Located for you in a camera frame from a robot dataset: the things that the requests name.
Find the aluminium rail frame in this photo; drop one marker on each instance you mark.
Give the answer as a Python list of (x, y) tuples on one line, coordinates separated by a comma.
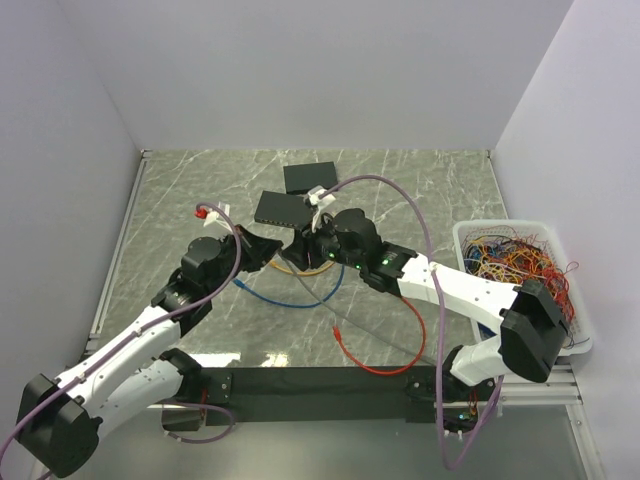
[(63, 419)]

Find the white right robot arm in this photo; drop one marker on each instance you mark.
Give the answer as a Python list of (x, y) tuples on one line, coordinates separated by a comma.
[(529, 327)]

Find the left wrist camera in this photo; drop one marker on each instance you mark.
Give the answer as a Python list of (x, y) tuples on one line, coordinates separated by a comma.
[(211, 217)]

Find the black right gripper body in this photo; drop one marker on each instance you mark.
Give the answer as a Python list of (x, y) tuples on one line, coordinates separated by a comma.
[(326, 240)]

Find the black TP-Link network switch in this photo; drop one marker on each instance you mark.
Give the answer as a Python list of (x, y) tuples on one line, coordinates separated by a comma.
[(284, 210)]

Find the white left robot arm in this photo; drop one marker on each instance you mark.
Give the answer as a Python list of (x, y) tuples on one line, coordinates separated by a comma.
[(62, 420)]

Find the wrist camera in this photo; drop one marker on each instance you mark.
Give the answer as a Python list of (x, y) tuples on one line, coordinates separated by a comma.
[(318, 199), (211, 217)]

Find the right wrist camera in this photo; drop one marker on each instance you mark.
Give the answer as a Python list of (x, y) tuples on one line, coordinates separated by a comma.
[(318, 199)]

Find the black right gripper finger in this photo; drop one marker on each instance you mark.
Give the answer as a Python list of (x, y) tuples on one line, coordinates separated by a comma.
[(311, 261), (297, 253)]

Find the black Mercury network switch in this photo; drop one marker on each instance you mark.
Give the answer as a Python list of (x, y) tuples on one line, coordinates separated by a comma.
[(299, 179)]

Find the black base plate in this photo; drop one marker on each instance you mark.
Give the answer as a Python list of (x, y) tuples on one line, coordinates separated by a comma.
[(261, 394)]

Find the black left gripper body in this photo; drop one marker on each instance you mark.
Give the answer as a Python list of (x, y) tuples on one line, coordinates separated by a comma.
[(250, 254)]

